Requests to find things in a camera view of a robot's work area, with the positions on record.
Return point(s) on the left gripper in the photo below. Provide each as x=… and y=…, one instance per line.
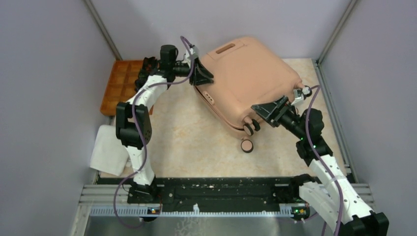
x=199, y=75

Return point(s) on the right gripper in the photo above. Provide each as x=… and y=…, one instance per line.
x=273, y=112

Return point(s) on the pink suitcase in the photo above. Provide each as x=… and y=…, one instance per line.
x=246, y=72

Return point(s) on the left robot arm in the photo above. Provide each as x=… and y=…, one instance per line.
x=133, y=125

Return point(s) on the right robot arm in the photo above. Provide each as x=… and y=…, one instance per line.
x=329, y=176

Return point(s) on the white cloth under left arm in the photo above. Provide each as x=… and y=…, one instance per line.
x=108, y=155

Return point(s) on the rolled dark tie top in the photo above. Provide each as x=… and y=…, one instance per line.
x=149, y=64

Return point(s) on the wooden compartment tray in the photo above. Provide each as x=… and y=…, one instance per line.
x=126, y=77

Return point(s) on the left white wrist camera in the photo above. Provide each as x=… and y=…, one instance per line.
x=191, y=54

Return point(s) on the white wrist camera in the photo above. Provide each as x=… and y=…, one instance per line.
x=191, y=54
x=300, y=95

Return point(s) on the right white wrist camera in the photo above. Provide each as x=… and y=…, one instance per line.
x=300, y=95

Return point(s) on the aluminium rail frame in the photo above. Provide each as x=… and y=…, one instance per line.
x=109, y=198

